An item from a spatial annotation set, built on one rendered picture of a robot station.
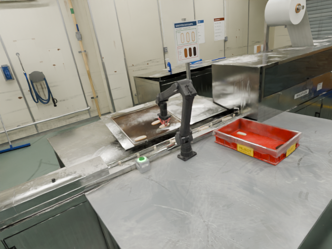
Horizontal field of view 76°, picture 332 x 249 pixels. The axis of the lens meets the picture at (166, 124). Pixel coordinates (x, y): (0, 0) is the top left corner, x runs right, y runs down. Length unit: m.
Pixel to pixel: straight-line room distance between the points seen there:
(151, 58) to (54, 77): 2.28
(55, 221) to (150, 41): 4.80
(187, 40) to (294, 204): 2.00
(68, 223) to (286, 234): 1.15
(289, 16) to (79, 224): 2.36
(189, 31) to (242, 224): 2.11
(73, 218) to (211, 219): 0.83
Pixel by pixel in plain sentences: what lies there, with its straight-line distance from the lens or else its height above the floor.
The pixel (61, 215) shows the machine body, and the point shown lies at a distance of 1.46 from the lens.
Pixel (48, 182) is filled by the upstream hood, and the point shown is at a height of 0.92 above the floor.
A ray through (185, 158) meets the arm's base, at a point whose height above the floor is 0.83.
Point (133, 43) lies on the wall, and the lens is 5.42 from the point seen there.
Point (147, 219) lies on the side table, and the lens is 1.11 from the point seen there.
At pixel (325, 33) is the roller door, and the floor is 1.03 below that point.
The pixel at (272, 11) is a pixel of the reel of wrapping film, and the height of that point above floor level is 1.69.
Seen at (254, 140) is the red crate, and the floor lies 0.82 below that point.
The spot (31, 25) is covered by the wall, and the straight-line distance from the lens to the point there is 4.98.
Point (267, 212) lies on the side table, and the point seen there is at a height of 0.82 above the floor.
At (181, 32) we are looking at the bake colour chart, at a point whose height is 1.61.
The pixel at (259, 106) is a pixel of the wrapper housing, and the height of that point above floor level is 0.97.
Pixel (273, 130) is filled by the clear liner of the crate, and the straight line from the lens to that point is 1.70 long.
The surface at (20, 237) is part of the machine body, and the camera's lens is 1.50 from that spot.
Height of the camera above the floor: 1.62
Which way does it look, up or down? 23 degrees down
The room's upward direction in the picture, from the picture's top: 8 degrees counter-clockwise
